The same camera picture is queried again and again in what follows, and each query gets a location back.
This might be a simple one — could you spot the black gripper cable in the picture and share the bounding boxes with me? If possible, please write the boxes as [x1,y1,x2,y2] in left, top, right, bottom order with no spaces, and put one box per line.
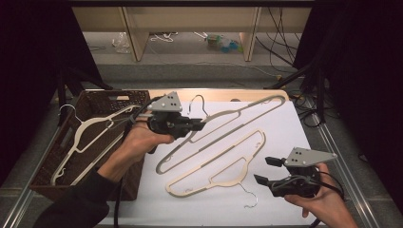
[308,170,346,228]
[113,96,163,228]

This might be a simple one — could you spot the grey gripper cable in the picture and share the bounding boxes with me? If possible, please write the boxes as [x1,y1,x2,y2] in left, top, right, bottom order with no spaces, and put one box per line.
[270,175,313,193]

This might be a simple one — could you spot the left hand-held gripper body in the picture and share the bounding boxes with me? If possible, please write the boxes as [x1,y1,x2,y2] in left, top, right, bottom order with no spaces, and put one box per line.
[145,90,192,141]

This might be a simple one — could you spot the beige wooden shelf unit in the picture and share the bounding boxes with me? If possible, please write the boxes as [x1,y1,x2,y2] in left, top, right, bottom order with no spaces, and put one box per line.
[71,6,313,63]

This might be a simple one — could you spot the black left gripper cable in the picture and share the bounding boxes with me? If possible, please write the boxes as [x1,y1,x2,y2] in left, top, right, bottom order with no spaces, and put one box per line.
[113,96,163,228]

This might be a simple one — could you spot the person's right hand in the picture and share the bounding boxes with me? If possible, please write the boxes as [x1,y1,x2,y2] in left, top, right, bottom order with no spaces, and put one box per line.
[283,161,348,220]

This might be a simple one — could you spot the white table mat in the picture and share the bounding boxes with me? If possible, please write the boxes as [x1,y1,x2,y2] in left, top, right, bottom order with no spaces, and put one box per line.
[106,100,319,226]

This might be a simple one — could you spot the black floor cable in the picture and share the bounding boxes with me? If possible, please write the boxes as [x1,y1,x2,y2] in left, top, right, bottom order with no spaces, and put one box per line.
[255,7,302,67]
[265,7,279,61]

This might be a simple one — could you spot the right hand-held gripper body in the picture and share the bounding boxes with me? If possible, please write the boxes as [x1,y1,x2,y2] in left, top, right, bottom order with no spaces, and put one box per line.
[268,146,338,199]

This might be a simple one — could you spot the black curtain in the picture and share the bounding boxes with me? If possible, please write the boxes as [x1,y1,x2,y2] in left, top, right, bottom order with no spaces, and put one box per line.
[294,0,403,181]
[0,0,104,186]

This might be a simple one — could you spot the black cable tangle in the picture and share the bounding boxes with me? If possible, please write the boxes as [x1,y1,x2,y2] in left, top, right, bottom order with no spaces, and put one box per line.
[293,90,322,128]

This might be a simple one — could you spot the green and blue plastic items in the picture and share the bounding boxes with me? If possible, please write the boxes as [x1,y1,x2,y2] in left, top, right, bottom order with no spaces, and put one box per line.
[205,33,244,54]

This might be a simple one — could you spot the beige plastic clothes hanger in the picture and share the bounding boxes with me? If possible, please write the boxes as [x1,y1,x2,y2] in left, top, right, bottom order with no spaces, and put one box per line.
[50,104,142,187]
[164,128,267,209]
[155,94,287,175]

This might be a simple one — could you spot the black stand legs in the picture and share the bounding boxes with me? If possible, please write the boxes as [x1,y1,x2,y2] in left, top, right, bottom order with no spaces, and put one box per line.
[56,66,114,100]
[265,61,327,124]

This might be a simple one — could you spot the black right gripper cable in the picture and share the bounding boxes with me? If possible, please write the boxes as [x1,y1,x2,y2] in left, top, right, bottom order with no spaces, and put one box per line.
[308,170,346,228]

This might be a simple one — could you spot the white cable coil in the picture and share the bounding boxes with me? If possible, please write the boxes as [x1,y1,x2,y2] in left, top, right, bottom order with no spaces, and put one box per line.
[149,31,179,43]

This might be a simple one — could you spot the brown wicker basket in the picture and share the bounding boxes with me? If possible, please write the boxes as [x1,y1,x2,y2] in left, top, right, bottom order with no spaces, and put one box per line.
[29,89,151,202]

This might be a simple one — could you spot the metal frame rail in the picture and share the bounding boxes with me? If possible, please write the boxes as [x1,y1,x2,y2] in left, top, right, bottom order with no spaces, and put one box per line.
[308,94,381,228]
[0,124,63,228]

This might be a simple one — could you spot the clear plastic bag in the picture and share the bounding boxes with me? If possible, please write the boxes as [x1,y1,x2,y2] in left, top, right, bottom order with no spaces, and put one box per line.
[111,31,131,54]

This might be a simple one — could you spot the person's left hand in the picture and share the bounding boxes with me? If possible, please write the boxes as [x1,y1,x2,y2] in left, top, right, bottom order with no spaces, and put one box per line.
[123,113,176,162]

